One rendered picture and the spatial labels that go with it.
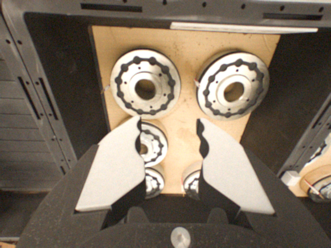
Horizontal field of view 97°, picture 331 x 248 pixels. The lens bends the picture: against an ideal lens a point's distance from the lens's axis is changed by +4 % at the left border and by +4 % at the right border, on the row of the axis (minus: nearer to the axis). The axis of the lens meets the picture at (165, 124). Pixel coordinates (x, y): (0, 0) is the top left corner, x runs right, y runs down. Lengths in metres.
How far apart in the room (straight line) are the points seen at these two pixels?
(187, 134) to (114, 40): 0.20
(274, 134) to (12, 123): 0.45
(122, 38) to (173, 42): 0.07
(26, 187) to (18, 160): 0.10
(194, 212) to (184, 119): 0.24
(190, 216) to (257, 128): 0.25
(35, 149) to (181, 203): 0.36
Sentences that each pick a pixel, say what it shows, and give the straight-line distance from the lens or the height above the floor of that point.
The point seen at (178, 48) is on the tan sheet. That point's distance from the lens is 0.24.
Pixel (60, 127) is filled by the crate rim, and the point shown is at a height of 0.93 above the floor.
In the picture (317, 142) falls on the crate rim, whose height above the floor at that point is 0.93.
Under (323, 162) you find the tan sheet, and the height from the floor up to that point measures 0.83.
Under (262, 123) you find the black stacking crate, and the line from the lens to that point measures 0.28.
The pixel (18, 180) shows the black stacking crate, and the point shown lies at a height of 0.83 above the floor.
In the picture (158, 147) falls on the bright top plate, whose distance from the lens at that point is 0.27.
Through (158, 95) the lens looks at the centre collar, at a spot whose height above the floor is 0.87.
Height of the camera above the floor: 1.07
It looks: 59 degrees down
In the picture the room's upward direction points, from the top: 179 degrees clockwise
